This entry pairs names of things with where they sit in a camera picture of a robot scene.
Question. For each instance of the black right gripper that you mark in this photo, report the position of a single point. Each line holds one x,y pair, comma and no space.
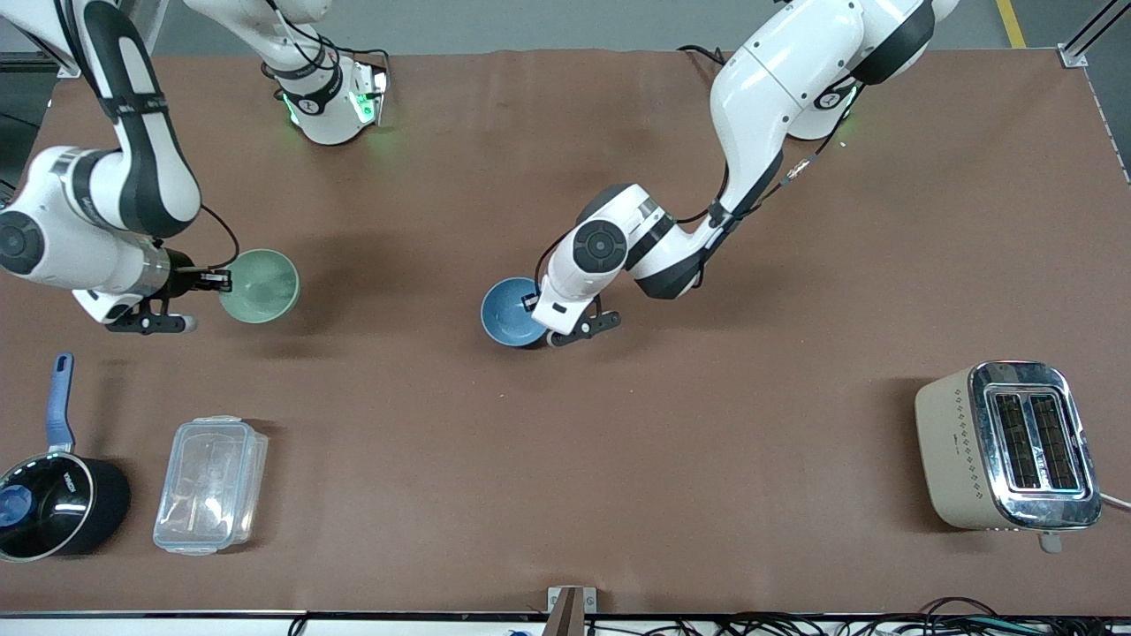
183,276

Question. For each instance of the blue bowl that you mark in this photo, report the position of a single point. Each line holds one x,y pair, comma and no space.
505,314

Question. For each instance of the green bowl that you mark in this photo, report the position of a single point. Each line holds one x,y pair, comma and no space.
263,287

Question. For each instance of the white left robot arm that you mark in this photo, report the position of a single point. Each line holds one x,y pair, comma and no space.
760,97

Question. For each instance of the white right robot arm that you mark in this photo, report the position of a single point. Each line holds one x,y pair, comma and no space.
132,159

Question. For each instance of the brown table mat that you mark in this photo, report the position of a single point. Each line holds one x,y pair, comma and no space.
565,442

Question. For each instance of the clear plastic food container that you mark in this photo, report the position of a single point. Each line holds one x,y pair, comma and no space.
210,484

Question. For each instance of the glass lid with blue knob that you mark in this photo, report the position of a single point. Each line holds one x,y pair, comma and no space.
44,508

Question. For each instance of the beige chrome toaster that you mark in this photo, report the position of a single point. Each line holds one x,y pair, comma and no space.
959,450

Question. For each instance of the metal bracket with brown post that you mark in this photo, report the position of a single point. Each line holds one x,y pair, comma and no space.
571,609

